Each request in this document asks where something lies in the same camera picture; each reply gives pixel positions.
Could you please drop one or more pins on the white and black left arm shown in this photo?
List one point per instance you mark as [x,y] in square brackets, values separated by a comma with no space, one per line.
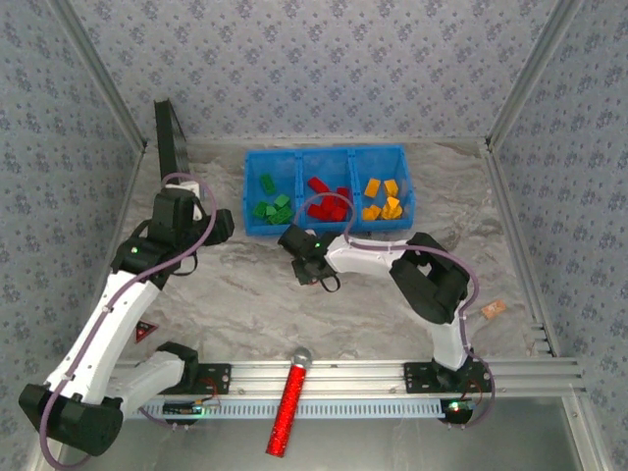
[103,324]

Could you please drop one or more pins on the aluminium right side rail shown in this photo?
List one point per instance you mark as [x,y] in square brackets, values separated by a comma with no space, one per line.
[522,245]

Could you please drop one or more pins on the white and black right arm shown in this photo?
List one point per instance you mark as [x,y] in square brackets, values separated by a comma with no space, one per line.
[363,255]

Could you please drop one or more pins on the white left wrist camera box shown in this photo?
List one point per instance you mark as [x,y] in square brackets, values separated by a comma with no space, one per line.
[186,187]

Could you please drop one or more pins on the aluminium back rail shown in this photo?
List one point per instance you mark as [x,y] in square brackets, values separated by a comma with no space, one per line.
[343,141]

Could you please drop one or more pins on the small orange tag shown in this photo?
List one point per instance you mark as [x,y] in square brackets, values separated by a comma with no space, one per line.
[492,310]

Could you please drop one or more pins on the yellow lego brick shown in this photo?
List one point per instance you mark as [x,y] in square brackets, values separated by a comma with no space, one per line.
[373,187]
[371,212]
[392,201]
[393,213]
[391,187]

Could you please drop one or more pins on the small circuit board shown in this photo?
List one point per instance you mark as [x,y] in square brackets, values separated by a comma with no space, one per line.
[184,408]
[456,409]

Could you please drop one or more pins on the red lego brick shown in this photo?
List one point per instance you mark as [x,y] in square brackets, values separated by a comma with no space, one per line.
[327,202]
[338,214]
[343,192]
[318,212]
[318,185]

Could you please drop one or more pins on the black slotted bar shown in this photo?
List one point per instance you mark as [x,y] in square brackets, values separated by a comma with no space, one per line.
[167,142]

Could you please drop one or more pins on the aluminium right corner post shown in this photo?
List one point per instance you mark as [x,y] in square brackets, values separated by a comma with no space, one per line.
[532,73]

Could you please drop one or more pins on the green lego brick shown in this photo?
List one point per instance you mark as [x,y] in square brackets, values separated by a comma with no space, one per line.
[282,217]
[267,182]
[271,211]
[282,200]
[259,210]

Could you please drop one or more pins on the aluminium left side rail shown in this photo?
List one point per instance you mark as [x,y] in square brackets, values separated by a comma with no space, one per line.
[132,184]

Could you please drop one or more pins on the blue plastic bin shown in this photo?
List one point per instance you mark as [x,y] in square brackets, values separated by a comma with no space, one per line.
[387,162]
[326,162]
[272,164]

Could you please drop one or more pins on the red glitter microphone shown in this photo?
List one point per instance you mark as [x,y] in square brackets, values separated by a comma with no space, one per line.
[289,402]

